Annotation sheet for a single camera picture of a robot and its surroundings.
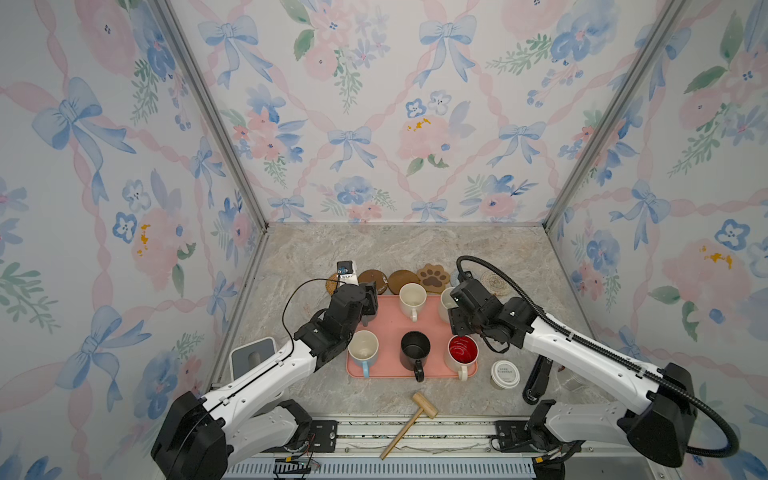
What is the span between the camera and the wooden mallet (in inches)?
29.2

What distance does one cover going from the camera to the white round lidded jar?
777 millimetres

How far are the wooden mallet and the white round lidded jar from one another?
0.59 ft
